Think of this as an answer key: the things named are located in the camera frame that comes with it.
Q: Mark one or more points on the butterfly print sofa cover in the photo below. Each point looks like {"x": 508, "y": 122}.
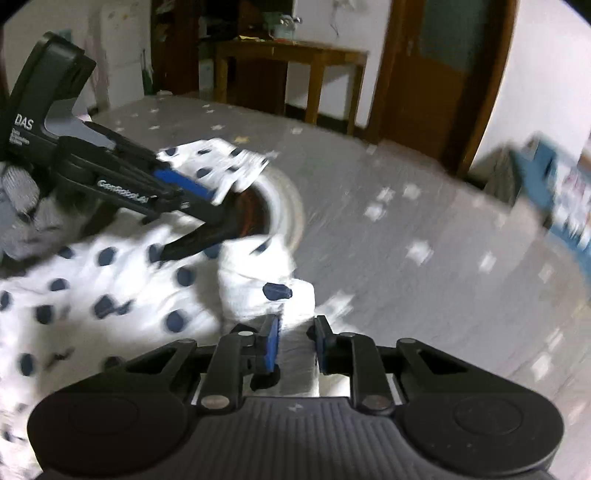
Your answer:
{"x": 575, "y": 194}

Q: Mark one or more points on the brown wooden door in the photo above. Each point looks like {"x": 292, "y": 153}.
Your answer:
{"x": 429, "y": 78}

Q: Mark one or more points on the green broom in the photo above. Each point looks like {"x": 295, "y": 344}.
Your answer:
{"x": 147, "y": 74}

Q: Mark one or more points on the blue sofa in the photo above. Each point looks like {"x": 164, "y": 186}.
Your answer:
{"x": 535, "y": 180}

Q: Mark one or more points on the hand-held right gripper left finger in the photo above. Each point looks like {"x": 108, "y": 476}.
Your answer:
{"x": 272, "y": 345}

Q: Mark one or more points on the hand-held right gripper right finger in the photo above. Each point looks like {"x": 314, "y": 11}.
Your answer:
{"x": 322, "y": 347}

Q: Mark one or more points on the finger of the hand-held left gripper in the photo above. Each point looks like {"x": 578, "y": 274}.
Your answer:
{"x": 198, "y": 240}
{"x": 184, "y": 183}

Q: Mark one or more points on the round white-rimmed table stove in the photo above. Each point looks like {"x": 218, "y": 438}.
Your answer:
{"x": 290, "y": 207}

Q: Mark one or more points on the wooden side table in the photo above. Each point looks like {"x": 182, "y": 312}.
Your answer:
{"x": 295, "y": 53}

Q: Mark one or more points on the grey star tablecloth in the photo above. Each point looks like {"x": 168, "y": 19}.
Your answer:
{"x": 392, "y": 230}

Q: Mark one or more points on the dark wooden shelf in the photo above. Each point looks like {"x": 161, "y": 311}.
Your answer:
{"x": 184, "y": 41}

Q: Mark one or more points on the white polka dot garment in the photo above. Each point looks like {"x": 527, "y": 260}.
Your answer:
{"x": 115, "y": 286}

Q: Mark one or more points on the person's left hand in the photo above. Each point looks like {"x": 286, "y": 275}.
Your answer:
{"x": 16, "y": 212}

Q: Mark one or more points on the white refrigerator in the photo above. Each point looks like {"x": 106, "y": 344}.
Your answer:
{"x": 122, "y": 50}

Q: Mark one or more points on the teal small appliance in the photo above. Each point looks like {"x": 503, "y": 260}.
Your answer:
{"x": 284, "y": 26}

